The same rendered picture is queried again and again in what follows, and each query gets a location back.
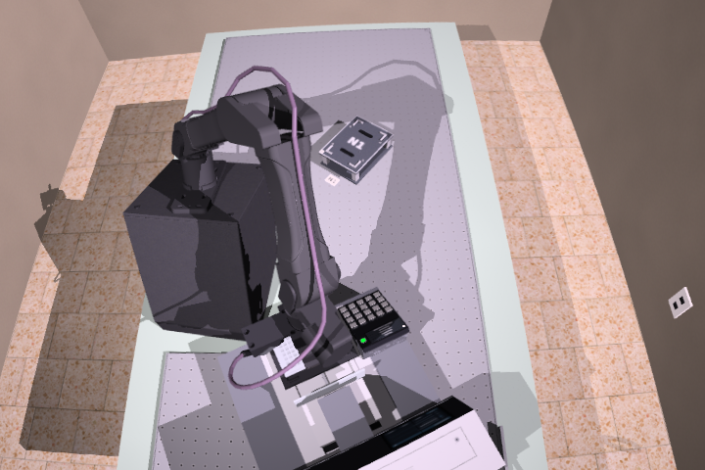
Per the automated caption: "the white label with dark text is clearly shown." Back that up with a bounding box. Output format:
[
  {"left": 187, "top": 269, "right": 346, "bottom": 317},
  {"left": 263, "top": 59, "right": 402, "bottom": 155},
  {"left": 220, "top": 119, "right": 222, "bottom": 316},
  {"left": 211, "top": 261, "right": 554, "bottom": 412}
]
[{"left": 325, "top": 174, "right": 340, "bottom": 186}]

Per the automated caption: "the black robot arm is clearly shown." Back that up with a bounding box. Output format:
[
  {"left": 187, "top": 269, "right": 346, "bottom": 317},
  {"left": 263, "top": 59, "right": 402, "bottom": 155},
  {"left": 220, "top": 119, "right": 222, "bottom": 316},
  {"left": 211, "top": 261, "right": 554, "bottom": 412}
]
[{"left": 171, "top": 84, "right": 353, "bottom": 367}]

